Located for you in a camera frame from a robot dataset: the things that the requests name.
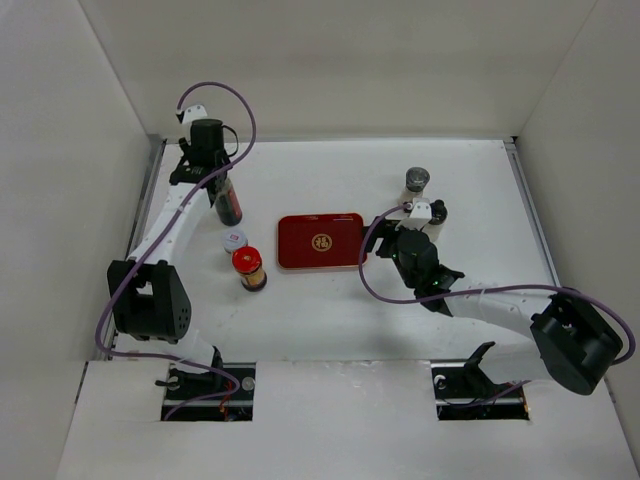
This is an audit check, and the soy sauce bottle red label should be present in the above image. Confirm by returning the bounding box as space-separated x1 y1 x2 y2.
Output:
214 178 243 226

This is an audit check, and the red lid sauce jar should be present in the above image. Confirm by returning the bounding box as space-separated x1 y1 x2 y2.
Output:
231 246 267 292

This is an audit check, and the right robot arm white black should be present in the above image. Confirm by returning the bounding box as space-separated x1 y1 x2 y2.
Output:
361 218 623 396

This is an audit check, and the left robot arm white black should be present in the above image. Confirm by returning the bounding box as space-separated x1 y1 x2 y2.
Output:
107 118 230 399

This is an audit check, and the white shaker black knob lid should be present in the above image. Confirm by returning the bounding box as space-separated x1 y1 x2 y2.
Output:
426 199 448 242

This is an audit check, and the small jar white lid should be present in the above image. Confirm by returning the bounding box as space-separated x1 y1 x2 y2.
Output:
223 229 249 254

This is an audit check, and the salt grinder black clear top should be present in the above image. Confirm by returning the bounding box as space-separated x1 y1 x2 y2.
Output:
400 167 431 204

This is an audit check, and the red lacquer tray gold emblem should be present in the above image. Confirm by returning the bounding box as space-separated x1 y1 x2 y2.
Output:
276 213 364 270

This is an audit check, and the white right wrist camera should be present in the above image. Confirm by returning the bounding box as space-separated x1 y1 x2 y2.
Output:
396 197 433 230

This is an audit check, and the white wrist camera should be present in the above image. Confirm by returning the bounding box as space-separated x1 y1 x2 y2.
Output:
396 197 433 230
176 103 208 126

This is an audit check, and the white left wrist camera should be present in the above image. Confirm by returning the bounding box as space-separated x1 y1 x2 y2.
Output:
176 103 208 126

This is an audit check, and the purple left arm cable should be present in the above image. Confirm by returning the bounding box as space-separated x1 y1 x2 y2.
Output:
94 82 257 420

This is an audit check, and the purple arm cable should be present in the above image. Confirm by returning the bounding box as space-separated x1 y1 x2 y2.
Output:
357 202 637 406
94 82 257 420

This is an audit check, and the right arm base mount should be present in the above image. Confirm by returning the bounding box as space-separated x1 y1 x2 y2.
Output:
430 342 529 421

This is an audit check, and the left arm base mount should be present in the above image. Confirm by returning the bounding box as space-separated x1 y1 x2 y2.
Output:
155 363 257 422

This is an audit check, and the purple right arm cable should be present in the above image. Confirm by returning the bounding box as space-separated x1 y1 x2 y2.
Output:
357 202 637 406

